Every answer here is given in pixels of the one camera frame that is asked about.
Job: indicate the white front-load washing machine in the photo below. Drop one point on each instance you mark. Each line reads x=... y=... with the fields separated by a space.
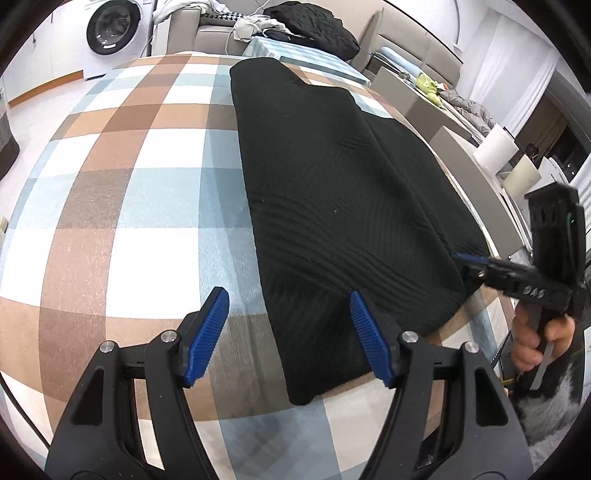
x=114 y=32

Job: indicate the black quilted jacket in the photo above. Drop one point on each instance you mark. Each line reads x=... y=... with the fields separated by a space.
x=313 y=26

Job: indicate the person's right hand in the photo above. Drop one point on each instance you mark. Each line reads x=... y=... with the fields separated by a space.
x=525 y=353

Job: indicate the white paper towel roll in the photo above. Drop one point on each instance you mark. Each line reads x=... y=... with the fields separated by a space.
x=496 y=150

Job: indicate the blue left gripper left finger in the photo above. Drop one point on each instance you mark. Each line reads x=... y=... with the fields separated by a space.
x=199 y=332

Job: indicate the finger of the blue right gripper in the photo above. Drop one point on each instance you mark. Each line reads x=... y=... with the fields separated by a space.
x=464 y=258

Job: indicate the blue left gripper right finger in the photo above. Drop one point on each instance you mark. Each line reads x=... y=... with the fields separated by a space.
x=379 y=335

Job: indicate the grey bed headboard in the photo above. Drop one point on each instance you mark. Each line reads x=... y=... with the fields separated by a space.
x=392 y=27

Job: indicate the white grey clothes pile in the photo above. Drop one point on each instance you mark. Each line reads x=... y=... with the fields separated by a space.
x=221 y=12

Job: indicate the plaid checkered tablecloth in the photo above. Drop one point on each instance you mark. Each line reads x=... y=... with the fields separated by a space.
x=134 y=211

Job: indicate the black knit sweater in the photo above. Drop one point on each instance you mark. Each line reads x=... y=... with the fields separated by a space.
x=343 y=200

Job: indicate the blue plaid side table cloth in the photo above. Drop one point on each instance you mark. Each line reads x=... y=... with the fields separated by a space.
x=304 y=57

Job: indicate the grey sofa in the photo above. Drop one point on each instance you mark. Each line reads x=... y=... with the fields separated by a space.
x=208 y=32

